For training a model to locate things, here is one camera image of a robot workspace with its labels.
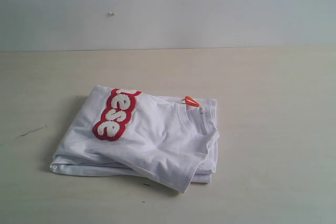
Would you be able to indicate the white t-shirt with red lettering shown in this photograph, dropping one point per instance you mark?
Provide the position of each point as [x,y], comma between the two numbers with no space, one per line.
[169,140]

